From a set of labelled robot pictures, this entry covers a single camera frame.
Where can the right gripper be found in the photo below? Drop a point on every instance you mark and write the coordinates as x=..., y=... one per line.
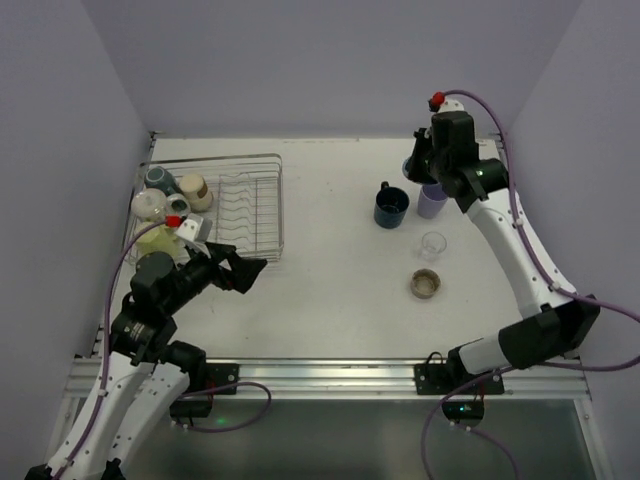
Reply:
x=423, y=163

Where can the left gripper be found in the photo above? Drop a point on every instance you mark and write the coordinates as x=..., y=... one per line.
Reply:
x=223, y=268

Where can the lavender plastic cup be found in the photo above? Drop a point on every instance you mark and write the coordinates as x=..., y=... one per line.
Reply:
x=431, y=201

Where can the dark blue mug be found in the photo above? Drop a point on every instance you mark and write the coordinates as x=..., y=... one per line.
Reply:
x=391, y=205

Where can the yellow-green cup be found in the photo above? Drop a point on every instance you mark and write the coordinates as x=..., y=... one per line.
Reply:
x=158, y=239

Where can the clear glass cup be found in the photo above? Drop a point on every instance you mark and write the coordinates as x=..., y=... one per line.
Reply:
x=432, y=246

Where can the speckled ceramic cup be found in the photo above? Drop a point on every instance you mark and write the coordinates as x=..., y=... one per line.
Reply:
x=425, y=283

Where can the light blue cup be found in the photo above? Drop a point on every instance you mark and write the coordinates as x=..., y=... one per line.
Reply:
x=405, y=169

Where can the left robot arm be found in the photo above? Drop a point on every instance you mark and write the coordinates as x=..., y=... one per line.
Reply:
x=144, y=370

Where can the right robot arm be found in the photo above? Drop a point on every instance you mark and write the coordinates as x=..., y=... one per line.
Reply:
x=552, y=324

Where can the beige brown cup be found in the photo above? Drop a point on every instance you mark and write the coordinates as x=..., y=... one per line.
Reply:
x=196, y=191

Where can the white patterned cup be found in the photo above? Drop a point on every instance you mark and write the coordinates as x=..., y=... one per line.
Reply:
x=149, y=205

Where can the dark teal mug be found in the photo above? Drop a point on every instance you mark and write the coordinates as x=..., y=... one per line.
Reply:
x=160, y=179

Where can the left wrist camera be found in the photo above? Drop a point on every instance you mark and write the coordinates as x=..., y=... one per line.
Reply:
x=194, y=231

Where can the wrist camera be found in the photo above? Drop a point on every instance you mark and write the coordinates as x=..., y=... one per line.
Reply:
x=441, y=103
x=194, y=231

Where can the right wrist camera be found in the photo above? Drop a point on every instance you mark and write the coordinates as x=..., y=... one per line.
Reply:
x=441, y=103

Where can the metal wire dish rack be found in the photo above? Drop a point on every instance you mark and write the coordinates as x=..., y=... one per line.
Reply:
x=247, y=209

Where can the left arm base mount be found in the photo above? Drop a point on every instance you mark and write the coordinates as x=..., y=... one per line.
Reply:
x=188, y=409

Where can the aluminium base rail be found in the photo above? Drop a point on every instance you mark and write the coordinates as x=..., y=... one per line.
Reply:
x=392, y=379

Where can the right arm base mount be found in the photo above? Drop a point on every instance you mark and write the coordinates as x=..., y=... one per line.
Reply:
x=434, y=376

